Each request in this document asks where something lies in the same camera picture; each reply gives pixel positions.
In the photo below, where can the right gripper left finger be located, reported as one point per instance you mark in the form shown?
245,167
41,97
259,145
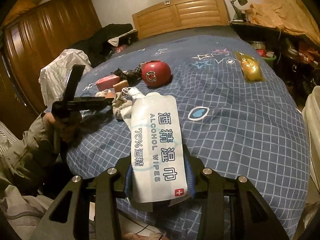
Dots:
68,215

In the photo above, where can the black clothes pile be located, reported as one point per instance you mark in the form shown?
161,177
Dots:
97,47

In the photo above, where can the wooden bed headboard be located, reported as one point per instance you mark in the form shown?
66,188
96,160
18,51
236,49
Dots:
179,15

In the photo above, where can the red round tin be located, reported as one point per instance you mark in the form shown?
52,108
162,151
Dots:
156,73

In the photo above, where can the yellow snack packet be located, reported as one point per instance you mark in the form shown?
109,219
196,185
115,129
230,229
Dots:
250,67

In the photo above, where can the red rectangular box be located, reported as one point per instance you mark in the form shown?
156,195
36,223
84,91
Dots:
107,82

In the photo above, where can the brown wooden wardrobe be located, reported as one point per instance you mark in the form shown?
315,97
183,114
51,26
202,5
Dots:
30,43

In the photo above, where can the white alcohol wipes pack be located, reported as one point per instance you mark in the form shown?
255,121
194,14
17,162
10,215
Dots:
156,148

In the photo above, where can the white crumpled plastic bag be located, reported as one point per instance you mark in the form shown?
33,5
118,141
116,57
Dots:
53,77

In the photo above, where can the brown paper pile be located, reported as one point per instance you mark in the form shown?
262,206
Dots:
289,16

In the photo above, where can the black checkered cloth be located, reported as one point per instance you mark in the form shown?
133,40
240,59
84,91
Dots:
133,77

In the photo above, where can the small cardboard box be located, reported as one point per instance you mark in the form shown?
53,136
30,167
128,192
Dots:
119,86

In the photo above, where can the blue patterned bed quilt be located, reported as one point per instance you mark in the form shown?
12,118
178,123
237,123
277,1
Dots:
251,129

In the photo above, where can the person's left hand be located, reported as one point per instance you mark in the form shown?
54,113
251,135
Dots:
66,127

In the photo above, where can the beige knitted cloth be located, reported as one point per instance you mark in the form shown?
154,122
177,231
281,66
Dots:
119,101

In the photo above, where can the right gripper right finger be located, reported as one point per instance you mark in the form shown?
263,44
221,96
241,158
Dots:
231,208

